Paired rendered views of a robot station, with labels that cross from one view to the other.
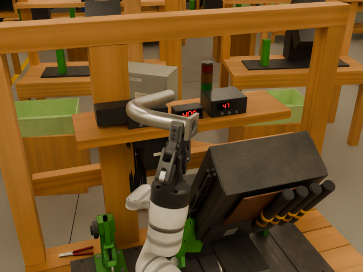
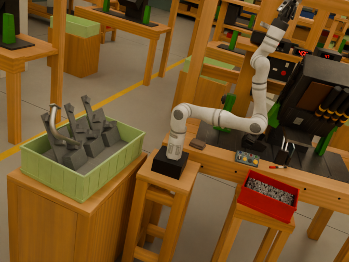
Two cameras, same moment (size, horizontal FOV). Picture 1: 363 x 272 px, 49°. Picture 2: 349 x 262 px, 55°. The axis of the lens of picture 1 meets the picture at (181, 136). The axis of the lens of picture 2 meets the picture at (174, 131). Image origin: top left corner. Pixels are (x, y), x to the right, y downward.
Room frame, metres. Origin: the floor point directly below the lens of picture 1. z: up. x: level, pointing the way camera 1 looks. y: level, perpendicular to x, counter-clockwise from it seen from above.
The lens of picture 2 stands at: (-1.00, -0.28, 1.99)
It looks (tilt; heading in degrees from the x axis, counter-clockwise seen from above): 28 degrees down; 23
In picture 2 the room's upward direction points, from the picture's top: 13 degrees clockwise
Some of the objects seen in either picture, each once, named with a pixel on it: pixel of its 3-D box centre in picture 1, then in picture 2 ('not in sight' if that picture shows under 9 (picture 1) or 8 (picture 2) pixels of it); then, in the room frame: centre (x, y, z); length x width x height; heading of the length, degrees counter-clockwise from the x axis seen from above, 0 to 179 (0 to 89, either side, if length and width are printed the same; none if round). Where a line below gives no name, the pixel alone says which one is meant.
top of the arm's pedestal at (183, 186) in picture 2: not in sight; (170, 170); (0.59, 0.36, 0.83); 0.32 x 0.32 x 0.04; 13
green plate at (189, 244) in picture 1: (189, 232); (274, 115); (1.21, -0.03, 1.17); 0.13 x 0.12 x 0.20; 108
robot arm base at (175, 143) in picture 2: not in sight; (175, 143); (0.59, 0.37, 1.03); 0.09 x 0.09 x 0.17; 21
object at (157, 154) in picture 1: (161, 145); (279, 67); (1.46, 0.08, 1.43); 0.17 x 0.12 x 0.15; 108
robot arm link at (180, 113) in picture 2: not in sight; (180, 118); (0.58, 0.37, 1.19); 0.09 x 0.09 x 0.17; 2
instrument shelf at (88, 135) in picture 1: (182, 116); (298, 56); (1.54, -0.01, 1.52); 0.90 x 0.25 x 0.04; 108
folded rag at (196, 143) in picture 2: not in sight; (197, 144); (0.87, 0.33, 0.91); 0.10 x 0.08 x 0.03; 95
